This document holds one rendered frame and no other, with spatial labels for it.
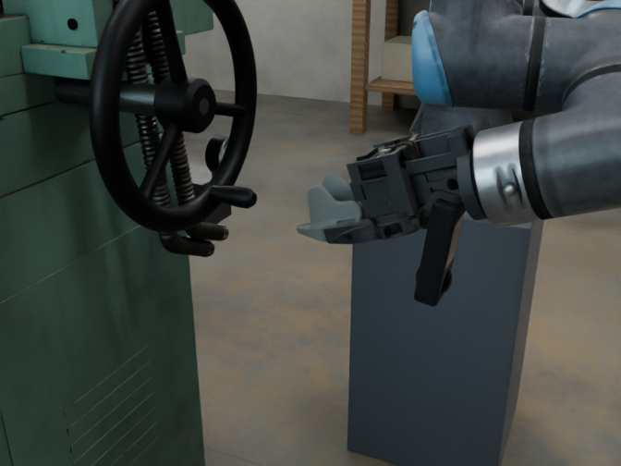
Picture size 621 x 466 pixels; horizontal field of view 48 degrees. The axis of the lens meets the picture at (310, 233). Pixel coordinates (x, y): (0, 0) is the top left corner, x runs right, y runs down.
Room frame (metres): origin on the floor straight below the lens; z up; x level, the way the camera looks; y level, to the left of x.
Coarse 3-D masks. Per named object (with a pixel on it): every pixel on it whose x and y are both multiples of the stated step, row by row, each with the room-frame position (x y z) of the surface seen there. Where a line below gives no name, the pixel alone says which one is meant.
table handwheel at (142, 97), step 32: (128, 0) 0.69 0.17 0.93; (160, 0) 0.73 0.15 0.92; (224, 0) 0.83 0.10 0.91; (128, 32) 0.68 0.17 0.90; (96, 64) 0.66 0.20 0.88; (64, 96) 0.83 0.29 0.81; (96, 96) 0.64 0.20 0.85; (128, 96) 0.78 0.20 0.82; (160, 96) 0.75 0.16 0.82; (192, 96) 0.74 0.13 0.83; (256, 96) 0.89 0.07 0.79; (96, 128) 0.64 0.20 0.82; (192, 128) 0.74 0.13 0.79; (96, 160) 0.65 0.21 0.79; (160, 160) 0.72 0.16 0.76; (224, 160) 0.84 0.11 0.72; (128, 192) 0.66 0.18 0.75; (160, 224) 0.70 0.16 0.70; (192, 224) 0.75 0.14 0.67
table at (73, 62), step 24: (192, 0) 1.10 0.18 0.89; (0, 24) 0.78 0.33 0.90; (24, 24) 0.80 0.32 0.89; (192, 24) 1.09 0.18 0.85; (0, 48) 0.77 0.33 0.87; (24, 48) 0.79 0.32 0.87; (48, 48) 0.78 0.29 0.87; (72, 48) 0.78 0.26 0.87; (144, 48) 0.84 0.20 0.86; (0, 72) 0.77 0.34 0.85; (48, 72) 0.78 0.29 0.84; (72, 72) 0.76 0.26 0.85
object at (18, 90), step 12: (24, 72) 0.80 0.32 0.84; (0, 84) 0.76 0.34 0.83; (12, 84) 0.78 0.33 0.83; (24, 84) 0.79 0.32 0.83; (36, 84) 0.81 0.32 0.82; (48, 84) 0.82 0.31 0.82; (0, 96) 0.76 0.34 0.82; (12, 96) 0.78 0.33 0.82; (24, 96) 0.79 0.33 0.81; (36, 96) 0.81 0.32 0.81; (48, 96) 0.82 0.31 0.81; (0, 108) 0.76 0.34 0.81; (12, 108) 0.77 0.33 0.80; (24, 108) 0.79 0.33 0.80
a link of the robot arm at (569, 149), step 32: (576, 96) 0.60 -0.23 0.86; (608, 96) 0.57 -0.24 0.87; (544, 128) 0.57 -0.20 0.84; (576, 128) 0.55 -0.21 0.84; (608, 128) 0.54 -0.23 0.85; (544, 160) 0.55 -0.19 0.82; (576, 160) 0.54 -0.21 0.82; (608, 160) 0.52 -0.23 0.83; (544, 192) 0.54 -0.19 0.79; (576, 192) 0.53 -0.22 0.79; (608, 192) 0.53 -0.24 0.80
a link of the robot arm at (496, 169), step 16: (496, 128) 0.61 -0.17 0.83; (512, 128) 0.59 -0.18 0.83; (480, 144) 0.59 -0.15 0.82; (496, 144) 0.58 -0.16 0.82; (512, 144) 0.57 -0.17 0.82; (480, 160) 0.58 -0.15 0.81; (496, 160) 0.57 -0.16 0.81; (512, 160) 0.56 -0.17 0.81; (480, 176) 0.57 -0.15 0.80; (496, 176) 0.56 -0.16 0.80; (512, 176) 0.56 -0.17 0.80; (480, 192) 0.57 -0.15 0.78; (496, 192) 0.56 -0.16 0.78; (512, 192) 0.55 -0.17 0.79; (496, 208) 0.56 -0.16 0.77; (512, 208) 0.56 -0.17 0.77; (528, 208) 0.55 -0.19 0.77; (496, 224) 0.58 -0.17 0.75; (512, 224) 0.58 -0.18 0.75
